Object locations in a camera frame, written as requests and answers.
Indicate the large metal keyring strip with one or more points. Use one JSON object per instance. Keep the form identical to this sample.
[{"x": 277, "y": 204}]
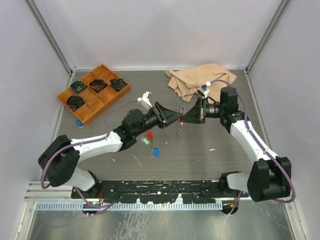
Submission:
[{"x": 180, "y": 109}]

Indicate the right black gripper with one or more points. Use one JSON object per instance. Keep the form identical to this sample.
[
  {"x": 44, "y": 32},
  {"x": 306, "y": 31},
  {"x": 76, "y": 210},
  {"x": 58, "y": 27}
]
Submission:
[{"x": 194, "y": 116}]

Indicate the blue tag key by tray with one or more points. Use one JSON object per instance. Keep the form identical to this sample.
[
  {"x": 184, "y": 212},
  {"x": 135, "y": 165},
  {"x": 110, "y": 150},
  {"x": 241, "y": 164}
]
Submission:
[{"x": 79, "y": 123}]

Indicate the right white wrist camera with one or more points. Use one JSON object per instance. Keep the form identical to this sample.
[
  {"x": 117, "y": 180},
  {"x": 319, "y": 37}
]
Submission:
[{"x": 203, "y": 91}]

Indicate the perforated metal cable rail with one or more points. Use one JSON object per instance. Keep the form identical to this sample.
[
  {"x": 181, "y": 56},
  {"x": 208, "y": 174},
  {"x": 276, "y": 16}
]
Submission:
[{"x": 80, "y": 205}]

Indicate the green tag key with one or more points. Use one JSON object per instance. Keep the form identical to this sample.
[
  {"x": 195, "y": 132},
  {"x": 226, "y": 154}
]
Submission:
[{"x": 145, "y": 141}]

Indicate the dark coiled item top left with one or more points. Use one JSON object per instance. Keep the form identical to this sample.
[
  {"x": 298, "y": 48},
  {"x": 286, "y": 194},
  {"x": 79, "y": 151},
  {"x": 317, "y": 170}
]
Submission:
[{"x": 78, "y": 86}]

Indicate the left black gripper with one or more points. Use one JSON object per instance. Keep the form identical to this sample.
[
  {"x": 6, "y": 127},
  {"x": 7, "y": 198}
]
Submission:
[{"x": 165, "y": 117}]

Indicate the blue tag key centre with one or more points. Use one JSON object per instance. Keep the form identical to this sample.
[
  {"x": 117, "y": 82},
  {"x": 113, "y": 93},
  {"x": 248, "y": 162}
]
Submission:
[{"x": 155, "y": 152}]

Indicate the beige crumpled cloth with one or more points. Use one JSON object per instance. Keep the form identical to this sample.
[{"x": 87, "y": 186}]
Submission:
[{"x": 186, "y": 82}]

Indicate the orange compartment tray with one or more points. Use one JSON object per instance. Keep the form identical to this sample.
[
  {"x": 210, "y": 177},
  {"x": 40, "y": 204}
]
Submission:
[{"x": 95, "y": 103}]

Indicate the dark coiled item top right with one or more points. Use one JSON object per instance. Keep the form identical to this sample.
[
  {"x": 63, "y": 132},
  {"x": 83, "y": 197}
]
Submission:
[{"x": 117, "y": 84}]

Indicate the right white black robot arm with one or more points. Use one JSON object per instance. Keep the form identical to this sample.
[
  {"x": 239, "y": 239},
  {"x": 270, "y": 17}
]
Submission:
[{"x": 270, "y": 174}]

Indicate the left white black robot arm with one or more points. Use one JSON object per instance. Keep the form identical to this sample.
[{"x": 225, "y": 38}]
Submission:
[{"x": 59, "y": 162}]

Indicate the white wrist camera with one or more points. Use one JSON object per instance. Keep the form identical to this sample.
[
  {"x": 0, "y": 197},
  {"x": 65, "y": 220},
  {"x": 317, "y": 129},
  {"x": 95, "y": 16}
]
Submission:
[
  {"x": 145, "y": 101},
  {"x": 203, "y": 91}
]

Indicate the dark coiled item top middle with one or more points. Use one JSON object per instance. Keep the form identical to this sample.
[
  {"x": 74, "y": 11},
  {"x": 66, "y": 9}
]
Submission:
[{"x": 98, "y": 85}]

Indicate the red tag key on table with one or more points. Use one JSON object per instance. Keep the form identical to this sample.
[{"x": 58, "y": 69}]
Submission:
[{"x": 149, "y": 135}]

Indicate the dark coiled item bottom left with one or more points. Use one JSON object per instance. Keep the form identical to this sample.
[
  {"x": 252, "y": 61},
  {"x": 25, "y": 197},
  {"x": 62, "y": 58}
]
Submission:
[{"x": 75, "y": 102}]

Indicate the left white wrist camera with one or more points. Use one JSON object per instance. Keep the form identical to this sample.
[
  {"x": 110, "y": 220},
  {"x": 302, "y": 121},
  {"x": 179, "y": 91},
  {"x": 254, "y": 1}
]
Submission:
[{"x": 145, "y": 101}]

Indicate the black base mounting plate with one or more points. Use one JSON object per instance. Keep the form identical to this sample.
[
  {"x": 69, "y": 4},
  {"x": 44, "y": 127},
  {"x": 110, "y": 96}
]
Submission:
[{"x": 161, "y": 191}]

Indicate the dark coiled item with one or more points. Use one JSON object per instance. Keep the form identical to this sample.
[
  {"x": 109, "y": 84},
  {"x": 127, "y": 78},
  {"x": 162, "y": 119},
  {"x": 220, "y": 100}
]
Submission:
[
  {"x": 78, "y": 86},
  {"x": 75, "y": 102},
  {"x": 98, "y": 85},
  {"x": 117, "y": 84}
]

